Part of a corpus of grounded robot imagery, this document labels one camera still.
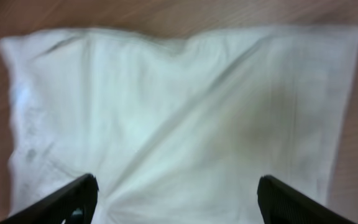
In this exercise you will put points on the beige khaki shorts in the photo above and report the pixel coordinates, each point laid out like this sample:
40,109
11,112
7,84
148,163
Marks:
177,130

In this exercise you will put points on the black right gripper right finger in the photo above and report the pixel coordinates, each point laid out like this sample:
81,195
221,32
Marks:
280,203

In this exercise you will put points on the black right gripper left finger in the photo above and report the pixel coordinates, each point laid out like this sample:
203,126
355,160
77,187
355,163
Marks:
74,203

